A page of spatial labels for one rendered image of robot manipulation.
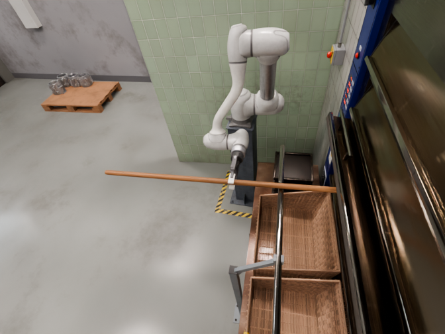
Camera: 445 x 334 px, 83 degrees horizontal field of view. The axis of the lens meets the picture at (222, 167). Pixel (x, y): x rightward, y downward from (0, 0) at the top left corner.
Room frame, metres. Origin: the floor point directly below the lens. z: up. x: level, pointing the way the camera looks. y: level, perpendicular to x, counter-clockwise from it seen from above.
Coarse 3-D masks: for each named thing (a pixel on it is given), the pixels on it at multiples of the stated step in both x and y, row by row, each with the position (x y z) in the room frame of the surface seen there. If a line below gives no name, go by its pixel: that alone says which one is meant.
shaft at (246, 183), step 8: (136, 176) 1.05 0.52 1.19; (144, 176) 1.03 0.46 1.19; (152, 176) 1.02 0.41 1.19; (160, 176) 1.00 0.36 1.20; (168, 176) 0.99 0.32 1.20; (176, 176) 0.98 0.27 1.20; (184, 176) 0.97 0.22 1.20; (192, 176) 0.96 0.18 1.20; (232, 184) 0.86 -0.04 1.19; (240, 184) 0.85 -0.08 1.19; (248, 184) 0.84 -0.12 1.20; (256, 184) 0.83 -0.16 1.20; (264, 184) 0.82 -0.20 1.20; (272, 184) 0.81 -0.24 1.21; (280, 184) 0.80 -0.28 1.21; (288, 184) 0.79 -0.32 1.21; (296, 184) 0.78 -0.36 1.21; (328, 192) 0.71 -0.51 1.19; (336, 192) 0.70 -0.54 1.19
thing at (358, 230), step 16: (336, 128) 0.92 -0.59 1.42; (352, 128) 0.92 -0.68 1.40; (352, 144) 0.81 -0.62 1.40; (352, 160) 0.71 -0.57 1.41; (336, 176) 0.63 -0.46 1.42; (352, 176) 0.62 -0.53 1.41; (352, 192) 0.54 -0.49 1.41; (368, 192) 0.54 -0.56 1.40; (352, 208) 0.47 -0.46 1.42; (368, 208) 0.47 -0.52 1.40; (368, 224) 0.41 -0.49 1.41; (368, 240) 0.35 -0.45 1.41; (368, 256) 0.29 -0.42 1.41; (384, 256) 0.29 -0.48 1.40; (352, 272) 0.25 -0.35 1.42; (368, 272) 0.24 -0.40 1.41; (384, 272) 0.24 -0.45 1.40; (352, 288) 0.21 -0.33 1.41; (368, 288) 0.20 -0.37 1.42; (384, 288) 0.19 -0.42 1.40; (368, 304) 0.16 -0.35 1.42; (384, 304) 0.15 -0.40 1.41; (384, 320) 0.11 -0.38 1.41; (400, 320) 0.11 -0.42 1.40
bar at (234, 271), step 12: (276, 228) 0.58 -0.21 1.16; (276, 240) 0.52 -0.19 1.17; (276, 252) 0.46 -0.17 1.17; (252, 264) 0.47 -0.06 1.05; (264, 264) 0.44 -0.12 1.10; (276, 264) 0.40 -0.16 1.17; (276, 276) 0.36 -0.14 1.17; (240, 288) 0.49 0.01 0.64; (276, 288) 0.31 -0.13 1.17; (240, 300) 0.47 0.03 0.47; (276, 300) 0.27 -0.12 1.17; (276, 312) 0.23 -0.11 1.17; (276, 324) 0.19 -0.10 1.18
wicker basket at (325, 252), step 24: (312, 192) 0.98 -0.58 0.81; (264, 216) 0.99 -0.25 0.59; (288, 216) 0.95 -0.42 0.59; (312, 216) 0.92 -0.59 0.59; (264, 240) 0.80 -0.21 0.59; (288, 240) 0.77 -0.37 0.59; (312, 240) 0.74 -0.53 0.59; (336, 240) 0.60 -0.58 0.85; (288, 264) 0.60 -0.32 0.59; (312, 264) 0.58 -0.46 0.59; (336, 264) 0.48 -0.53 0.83
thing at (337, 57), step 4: (332, 44) 1.63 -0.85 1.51; (336, 44) 1.61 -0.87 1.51; (332, 48) 1.58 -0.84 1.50; (336, 48) 1.56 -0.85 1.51; (340, 48) 1.55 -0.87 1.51; (344, 48) 1.54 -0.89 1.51; (336, 52) 1.53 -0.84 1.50; (340, 52) 1.53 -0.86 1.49; (344, 52) 1.52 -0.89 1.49; (332, 56) 1.54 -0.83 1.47; (336, 56) 1.53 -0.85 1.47; (340, 56) 1.52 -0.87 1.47; (332, 60) 1.54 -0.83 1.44; (336, 60) 1.53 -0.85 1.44; (340, 60) 1.52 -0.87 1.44; (332, 64) 1.54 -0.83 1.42; (336, 64) 1.53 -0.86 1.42; (340, 64) 1.52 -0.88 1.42
